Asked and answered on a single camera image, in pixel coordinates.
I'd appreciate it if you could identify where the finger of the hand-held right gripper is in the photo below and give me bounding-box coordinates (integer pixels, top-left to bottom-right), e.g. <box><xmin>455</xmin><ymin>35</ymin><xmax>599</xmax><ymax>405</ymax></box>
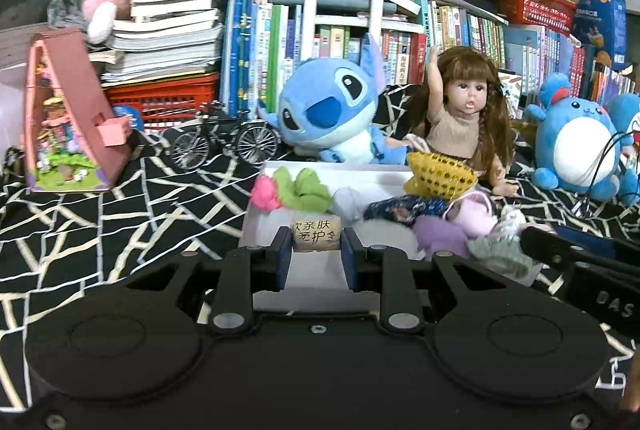
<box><xmin>555</xmin><ymin>227</ymin><xmax>640</xmax><ymax>271</ymax></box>
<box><xmin>520</xmin><ymin>226</ymin><xmax>616</xmax><ymax>271</ymax></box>

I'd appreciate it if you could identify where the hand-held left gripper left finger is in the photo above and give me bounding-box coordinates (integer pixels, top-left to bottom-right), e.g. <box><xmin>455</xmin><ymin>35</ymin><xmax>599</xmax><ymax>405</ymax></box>
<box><xmin>127</xmin><ymin>226</ymin><xmax>293</xmax><ymax>335</ymax></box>

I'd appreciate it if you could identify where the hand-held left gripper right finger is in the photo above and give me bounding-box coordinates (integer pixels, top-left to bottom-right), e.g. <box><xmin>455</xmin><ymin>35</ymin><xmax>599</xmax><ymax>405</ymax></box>
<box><xmin>340</xmin><ymin>227</ymin><xmax>516</xmax><ymax>335</ymax></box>

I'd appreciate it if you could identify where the white cardboard box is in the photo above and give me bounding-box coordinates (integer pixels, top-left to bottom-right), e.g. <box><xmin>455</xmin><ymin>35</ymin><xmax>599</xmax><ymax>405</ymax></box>
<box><xmin>237</xmin><ymin>160</ymin><xmax>543</xmax><ymax>305</ymax></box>

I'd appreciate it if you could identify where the pink tissue pack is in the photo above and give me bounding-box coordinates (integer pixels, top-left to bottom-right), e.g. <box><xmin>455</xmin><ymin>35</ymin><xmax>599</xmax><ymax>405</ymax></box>
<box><xmin>290</xmin><ymin>215</ymin><xmax>343</xmax><ymax>253</ymax></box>

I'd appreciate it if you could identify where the green checkered doll dress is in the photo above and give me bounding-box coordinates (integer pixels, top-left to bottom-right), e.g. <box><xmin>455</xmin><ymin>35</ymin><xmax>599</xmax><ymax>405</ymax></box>
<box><xmin>467</xmin><ymin>205</ymin><xmax>556</xmax><ymax>281</ymax></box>

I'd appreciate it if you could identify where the pink and green plush toy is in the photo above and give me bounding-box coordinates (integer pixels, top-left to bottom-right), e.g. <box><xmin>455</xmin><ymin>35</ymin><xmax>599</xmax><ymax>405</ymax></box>
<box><xmin>250</xmin><ymin>167</ymin><xmax>333</xmax><ymax>213</ymax></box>

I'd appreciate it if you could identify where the dark floral cloth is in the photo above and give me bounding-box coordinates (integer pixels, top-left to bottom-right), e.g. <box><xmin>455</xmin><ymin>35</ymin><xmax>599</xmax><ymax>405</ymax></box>
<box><xmin>364</xmin><ymin>195</ymin><xmax>451</xmax><ymax>225</ymax></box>

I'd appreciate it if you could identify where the gold sequin pouch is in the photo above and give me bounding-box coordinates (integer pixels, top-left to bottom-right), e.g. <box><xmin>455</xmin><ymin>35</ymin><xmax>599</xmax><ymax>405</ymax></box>
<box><xmin>404</xmin><ymin>151</ymin><xmax>479</xmax><ymax>201</ymax></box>

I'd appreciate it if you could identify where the round blue white plush toy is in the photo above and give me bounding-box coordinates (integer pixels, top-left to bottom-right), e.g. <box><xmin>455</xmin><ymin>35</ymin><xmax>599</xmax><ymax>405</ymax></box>
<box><xmin>523</xmin><ymin>72</ymin><xmax>623</xmax><ymax>201</ymax></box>

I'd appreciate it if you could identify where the black model bicycle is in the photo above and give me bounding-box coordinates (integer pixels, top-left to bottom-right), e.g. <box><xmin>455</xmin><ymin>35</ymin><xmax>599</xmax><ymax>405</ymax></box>
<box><xmin>171</xmin><ymin>100</ymin><xmax>282</xmax><ymax>171</ymax></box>

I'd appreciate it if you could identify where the blue cat plush toy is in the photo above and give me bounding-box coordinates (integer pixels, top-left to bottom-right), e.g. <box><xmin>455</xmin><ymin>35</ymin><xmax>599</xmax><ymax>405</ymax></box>
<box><xmin>605</xmin><ymin>92</ymin><xmax>640</xmax><ymax>208</ymax></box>

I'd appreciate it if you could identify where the blue alien plush toy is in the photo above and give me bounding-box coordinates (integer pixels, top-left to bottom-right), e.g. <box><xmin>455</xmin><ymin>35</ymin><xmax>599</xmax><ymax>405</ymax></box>
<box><xmin>257</xmin><ymin>34</ymin><xmax>408</xmax><ymax>165</ymax></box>

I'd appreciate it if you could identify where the brown-haired doll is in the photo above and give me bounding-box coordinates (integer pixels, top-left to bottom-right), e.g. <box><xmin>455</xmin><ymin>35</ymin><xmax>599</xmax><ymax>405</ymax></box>
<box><xmin>402</xmin><ymin>47</ymin><xmax>521</xmax><ymax>198</ymax></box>

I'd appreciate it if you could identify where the red plastic basket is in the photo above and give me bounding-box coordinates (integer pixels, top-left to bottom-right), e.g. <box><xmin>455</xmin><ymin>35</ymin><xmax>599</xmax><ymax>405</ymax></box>
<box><xmin>102</xmin><ymin>72</ymin><xmax>223</xmax><ymax>131</ymax></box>

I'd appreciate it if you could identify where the row of upright books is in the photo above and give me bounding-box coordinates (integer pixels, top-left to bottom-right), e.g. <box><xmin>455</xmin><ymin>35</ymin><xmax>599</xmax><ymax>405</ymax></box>
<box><xmin>220</xmin><ymin>0</ymin><xmax>640</xmax><ymax>115</ymax></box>

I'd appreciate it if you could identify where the small blue round toy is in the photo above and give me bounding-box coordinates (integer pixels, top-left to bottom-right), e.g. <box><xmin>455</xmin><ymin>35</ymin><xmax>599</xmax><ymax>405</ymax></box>
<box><xmin>111</xmin><ymin>104</ymin><xmax>145</xmax><ymax>133</ymax></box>

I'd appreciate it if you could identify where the blue cardboard box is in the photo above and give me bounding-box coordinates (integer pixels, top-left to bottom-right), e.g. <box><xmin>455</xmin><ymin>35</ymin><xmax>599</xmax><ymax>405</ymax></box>
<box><xmin>570</xmin><ymin>0</ymin><xmax>628</xmax><ymax>70</ymax></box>

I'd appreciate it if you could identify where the red basket with small items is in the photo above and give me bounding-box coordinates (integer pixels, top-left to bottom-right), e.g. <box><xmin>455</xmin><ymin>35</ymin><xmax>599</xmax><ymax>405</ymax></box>
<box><xmin>492</xmin><ymin>0</ymin><xmax>576</xmax><ymax>36</ymax></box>

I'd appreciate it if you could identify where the stack of lying books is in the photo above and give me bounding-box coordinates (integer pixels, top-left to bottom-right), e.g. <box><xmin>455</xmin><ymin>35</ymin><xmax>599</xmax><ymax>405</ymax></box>
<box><xmin>87</xmin><ymin>0</ymin><xmax>226</xmax><ymax>85</ymax></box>

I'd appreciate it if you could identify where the pink triangular miniature house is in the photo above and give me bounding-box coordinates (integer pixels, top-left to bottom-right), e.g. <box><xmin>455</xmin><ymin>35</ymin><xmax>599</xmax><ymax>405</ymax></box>
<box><xmin>20</xmin><ymin>28</ymin><xmax>133</xmax><ymax>193</ymax></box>

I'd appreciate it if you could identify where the grey plastic bag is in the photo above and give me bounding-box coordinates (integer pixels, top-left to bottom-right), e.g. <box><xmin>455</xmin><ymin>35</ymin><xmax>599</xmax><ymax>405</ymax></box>
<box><xmin>47</xmin><ymin>0</ymin><xmax>88</xmax><ymax>28</ymax></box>

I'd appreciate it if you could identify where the black cable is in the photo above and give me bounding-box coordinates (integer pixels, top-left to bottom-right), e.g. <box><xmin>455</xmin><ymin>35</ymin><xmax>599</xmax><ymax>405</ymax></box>
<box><xmin>572</xmin><ymin>132</ymin><xmax>636</xmax><ymax>217</ymax></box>

